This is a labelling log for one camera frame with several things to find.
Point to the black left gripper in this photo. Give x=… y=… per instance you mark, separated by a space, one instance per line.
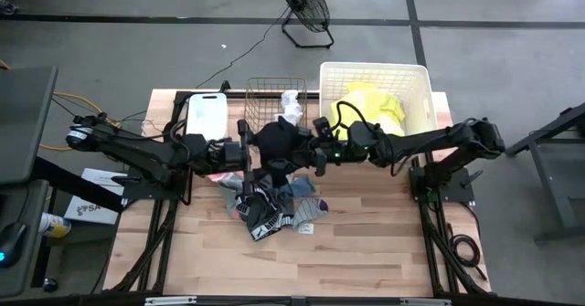
x=224 y=157

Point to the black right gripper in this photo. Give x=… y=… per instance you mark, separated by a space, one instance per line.
x=338 y=150

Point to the pink sock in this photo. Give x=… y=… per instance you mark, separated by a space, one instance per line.
x=219 y=176

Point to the plain black cloth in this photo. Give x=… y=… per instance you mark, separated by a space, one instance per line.
x=279 y=141

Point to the grey knit sock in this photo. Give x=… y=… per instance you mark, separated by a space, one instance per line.
x=230 y=192

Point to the blue sock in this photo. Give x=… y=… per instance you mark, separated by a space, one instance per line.
x=301 y=187

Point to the small white cloth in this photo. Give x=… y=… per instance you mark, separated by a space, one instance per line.
x=291 y=107

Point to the yellow cloth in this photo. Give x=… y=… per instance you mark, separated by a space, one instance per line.
x=361 y=107

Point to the grey sock with purple toe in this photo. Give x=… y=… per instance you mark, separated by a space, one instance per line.
x=311 y=207

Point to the black Puma underwear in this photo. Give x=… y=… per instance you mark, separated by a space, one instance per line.
x=265 y=224

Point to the large white cloth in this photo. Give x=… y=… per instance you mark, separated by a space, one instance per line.
x=392 y=125

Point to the small white fabric tag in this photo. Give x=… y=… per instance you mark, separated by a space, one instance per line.
x=306 y=228

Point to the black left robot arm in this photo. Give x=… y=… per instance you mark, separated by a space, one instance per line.
x=137 y=153

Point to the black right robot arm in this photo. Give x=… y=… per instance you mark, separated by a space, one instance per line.
x=434 y=141

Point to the large white perforated laundry basket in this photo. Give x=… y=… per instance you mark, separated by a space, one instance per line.
x=329 y=75

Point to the black floor fan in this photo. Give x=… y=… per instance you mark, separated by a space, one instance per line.
x=306 y=0

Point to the white printed cardboard box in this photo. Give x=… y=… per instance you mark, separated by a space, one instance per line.
x=87 y=210

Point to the yellow and white can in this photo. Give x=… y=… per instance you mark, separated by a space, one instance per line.
x=55 y=225

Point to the black metal stand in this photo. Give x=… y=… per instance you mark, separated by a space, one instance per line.
x=544 y=134

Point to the dark grey desk panel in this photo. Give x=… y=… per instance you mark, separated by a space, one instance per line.
x=23 y=123

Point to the small black ball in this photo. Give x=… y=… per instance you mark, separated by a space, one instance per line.
x=50 y=285

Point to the black computer mouse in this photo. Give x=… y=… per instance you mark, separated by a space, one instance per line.
x=11 y=242

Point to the person's shoe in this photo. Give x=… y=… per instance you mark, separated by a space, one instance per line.
x=8 y=7

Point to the black metal table frame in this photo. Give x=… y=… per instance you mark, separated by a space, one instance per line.
x=91 y=299

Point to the black side desk frame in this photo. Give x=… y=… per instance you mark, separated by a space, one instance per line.
x=32 y=274

